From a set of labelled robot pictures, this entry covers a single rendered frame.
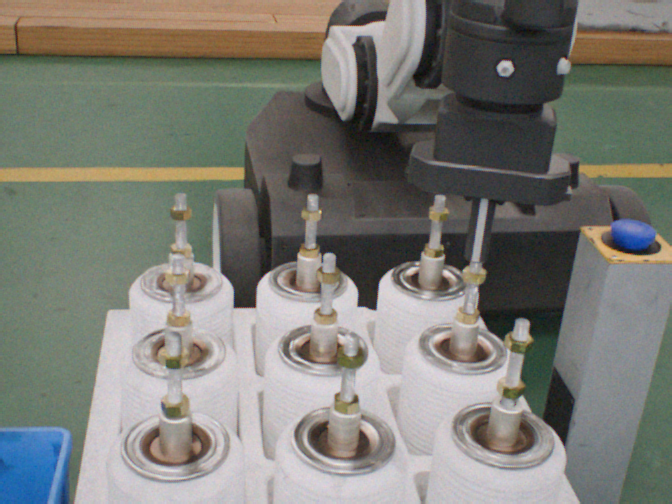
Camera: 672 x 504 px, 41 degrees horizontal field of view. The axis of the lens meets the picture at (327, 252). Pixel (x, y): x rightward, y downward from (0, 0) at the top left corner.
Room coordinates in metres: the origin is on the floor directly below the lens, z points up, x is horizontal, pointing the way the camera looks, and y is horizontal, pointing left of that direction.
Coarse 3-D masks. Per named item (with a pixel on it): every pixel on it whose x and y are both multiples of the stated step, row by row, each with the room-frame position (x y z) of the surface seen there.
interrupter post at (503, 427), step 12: (492, 408) 0.54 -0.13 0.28; (504, 408) 0.53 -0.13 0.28; (516, 408) 0.53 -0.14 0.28; (492, 420) 0.53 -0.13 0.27; (504, 420) 0.53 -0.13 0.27; (516, 420) 0.53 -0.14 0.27; (492, 432) 0.53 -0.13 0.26; (504, 432) 0.53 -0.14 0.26; (516, 432) 0.53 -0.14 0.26; (504, 444) 0.53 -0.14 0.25
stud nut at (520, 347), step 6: (510, 336) 0.54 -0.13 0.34; (528, 336) 0.54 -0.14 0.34; (504, 342) 0.54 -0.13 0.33; (510, 342) 0.53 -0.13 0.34; (516, 342) 0.53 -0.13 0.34; (522, 342) 0.53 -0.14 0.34; (528, 342) 0.53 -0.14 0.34; (510, 348) 0.53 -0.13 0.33; (516, 348) 0.53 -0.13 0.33; (522, 348) 0.53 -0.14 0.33; (528, 348) 0.53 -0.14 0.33
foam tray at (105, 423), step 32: (128, 320) 0.78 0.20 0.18; (480, 320) 0.83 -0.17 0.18; (96, 384) 0.67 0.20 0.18; (256, 384) 0.68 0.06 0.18; (384, 384) 0.70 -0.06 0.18; (96, 416) 0.62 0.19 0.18; (256, 416) 0.64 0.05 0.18; (384, 416) 0.65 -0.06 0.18; (96, 448) 0.58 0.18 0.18; (256, 448) 0.59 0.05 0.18; (96, 480) 0.54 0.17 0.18; (256, 480) 0.55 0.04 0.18; (416, 480) 0.58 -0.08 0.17
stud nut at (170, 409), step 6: (186, 396) 0.51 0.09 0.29; (162, 402) 0.50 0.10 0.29; (168, 402) 0.50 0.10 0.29; (180, 402) 0.50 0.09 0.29; (186, 402) 0.50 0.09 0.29; (162, 408) 0.50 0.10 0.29; (168, 408) 0.49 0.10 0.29; (174, 408) 0.49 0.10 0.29; (180, 408) 0.49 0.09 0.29; (186, 408) 0.50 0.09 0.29; (168, 414) 0.49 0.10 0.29; (174, 414) 0.49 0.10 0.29; (180, 414) 0.49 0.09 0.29
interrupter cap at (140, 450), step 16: (192, 416) 0.53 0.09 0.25; (208, 416) 0.53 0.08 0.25; (128, 432) 0.51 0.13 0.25; (144, 432) 0.51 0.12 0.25; (192, 432) 0.52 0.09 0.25; (208, 432) 0.52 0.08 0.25; (224, 432) 0.52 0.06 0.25; (128, 448) 0.49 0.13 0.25; (144, 448) 0.50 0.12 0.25; (192, 448) 0.50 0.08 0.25; (208, 448) 0.50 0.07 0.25; (224, 448) 0.50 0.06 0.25; (128, 464) 0.48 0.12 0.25; (144, 464) 0.48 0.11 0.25; (160, 464) 0.48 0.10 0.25; (176, 464) 0.48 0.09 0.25; (192, 464) 0.48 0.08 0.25; (208, 464) 0.48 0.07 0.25; (160, 480) 0.46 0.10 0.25; (176, 480) 0.47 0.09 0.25; (192, 480) 0.47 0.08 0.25
